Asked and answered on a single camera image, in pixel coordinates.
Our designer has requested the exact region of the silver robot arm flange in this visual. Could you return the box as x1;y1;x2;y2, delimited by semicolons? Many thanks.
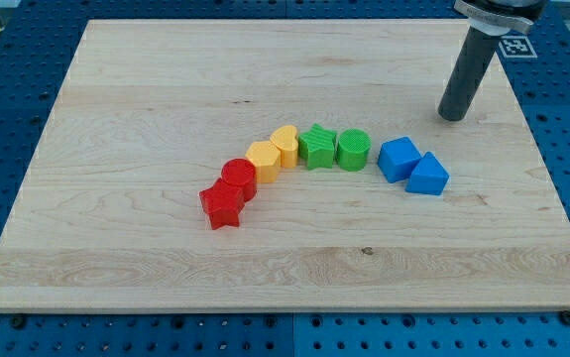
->
453;0;548;36

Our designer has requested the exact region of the green star block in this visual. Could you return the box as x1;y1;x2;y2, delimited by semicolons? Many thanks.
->
298;123;337;170

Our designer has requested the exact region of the red star block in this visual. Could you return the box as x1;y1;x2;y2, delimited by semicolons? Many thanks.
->
199;178;245;230

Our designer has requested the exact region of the yellow hexagon block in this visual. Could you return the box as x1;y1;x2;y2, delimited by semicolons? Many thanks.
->
245;141;281;183

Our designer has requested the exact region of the yellow heart block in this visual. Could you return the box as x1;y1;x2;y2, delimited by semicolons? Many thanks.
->
270;125;298;169

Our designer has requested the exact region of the red cylinder block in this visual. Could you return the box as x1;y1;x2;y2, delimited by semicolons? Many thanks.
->
221;158;257;201

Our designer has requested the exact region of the green cylinder block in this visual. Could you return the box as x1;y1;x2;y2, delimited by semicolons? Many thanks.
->
336;128;372;172

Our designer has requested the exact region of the wooden board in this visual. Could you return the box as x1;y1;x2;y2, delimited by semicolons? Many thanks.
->
0;19;570;313

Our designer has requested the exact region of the blue cube block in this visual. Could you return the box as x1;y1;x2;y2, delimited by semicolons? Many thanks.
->
378;137;422;183

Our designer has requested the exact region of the blue triangle block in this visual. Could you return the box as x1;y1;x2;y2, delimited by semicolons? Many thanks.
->
405;152;450;195

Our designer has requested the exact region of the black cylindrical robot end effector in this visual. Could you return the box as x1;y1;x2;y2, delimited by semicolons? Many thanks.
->
437;27;500;121

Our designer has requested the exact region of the white fiducial marker tag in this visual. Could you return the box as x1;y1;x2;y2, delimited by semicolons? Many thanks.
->
499;36;537;60

